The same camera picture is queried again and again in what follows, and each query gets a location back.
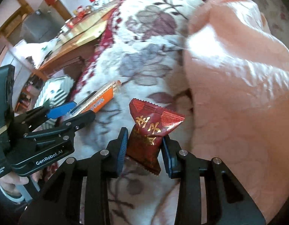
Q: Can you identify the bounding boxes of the wooden table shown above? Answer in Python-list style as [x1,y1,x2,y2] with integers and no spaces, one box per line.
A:
[35,3,119,75]

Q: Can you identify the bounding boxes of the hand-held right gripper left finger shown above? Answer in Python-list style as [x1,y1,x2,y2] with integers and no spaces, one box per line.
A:
[19,127,129,225]

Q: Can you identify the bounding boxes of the red snack packet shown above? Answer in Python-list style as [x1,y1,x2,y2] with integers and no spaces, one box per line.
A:
[125,98,186,176]

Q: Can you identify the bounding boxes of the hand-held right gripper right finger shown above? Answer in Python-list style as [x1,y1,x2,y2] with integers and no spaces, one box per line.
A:
[160,136,267,225]

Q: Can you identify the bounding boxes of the pink quilt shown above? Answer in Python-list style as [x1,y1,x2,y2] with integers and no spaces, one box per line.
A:
[158,0,289,225]

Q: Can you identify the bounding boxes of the green white chevron box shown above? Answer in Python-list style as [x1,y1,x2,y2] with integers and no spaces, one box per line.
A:
[33,75,76,132]

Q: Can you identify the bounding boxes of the pale floral sheet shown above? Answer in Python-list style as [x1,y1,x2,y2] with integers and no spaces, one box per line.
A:
[229,0,289,59]

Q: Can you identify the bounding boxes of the person's left hand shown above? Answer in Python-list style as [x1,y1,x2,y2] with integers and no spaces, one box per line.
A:
[0,170,30,195]

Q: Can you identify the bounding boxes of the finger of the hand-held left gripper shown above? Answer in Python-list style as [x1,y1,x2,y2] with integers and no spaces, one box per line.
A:
[14,101,77,134]
[23,110,96,144]

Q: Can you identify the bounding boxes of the white plastic bag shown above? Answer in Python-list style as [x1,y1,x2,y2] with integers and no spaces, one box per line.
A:
[25,37,58,67]

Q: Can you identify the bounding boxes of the orange snack box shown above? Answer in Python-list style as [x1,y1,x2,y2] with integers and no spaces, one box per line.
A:
[71,80,122,118]

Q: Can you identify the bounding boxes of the floral fleece blanket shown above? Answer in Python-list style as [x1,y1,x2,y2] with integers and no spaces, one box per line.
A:
[39,0,206,225]

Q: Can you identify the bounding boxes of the grey refrigerator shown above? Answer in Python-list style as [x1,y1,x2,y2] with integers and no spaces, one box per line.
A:
[20,9,65,44]

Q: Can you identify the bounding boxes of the person's left forearm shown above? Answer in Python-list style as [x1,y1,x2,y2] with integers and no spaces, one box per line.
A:
[0,180,40,221]

